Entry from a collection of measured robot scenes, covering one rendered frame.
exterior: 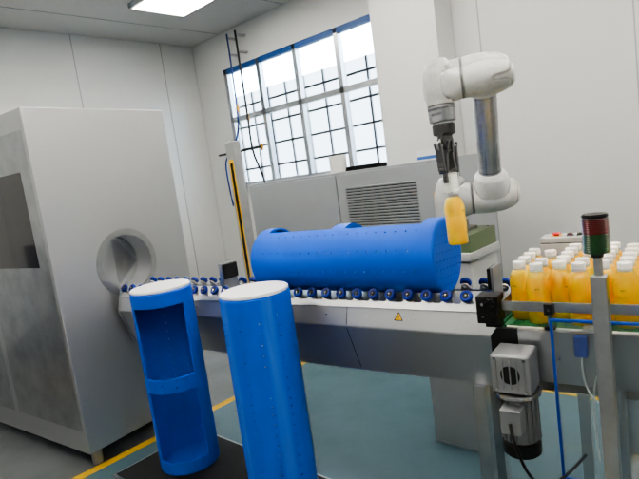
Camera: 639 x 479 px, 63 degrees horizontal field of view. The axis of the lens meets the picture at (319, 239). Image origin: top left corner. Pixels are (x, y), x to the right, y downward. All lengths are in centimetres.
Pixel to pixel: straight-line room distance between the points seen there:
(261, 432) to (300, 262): 69
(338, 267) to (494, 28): 330
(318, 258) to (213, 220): 542
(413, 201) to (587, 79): 170
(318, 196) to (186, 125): 341
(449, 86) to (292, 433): 141
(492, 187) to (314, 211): 217
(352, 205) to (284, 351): 226
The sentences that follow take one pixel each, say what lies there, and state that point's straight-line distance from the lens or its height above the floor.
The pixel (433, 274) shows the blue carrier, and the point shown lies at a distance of 190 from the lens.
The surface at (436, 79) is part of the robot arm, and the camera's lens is 181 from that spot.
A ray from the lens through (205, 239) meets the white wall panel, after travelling 740.
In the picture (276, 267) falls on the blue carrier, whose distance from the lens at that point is 228.
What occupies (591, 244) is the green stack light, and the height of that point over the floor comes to 119.
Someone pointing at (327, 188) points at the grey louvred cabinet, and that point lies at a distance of 430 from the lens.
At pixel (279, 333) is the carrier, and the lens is 204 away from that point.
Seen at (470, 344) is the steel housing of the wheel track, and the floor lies 80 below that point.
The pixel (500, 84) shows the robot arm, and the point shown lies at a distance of 182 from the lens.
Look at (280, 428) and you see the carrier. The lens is 216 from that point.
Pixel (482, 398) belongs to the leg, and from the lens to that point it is 204.
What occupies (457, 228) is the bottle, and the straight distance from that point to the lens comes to 181.
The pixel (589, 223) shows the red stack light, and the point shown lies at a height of 124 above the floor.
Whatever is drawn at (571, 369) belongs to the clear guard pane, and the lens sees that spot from 171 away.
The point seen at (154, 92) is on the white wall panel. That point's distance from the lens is 727.
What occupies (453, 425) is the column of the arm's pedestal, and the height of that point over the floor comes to 11.
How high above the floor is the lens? 145
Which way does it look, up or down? 7 degrees down
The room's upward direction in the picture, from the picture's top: 8 degrees counter-clockwise
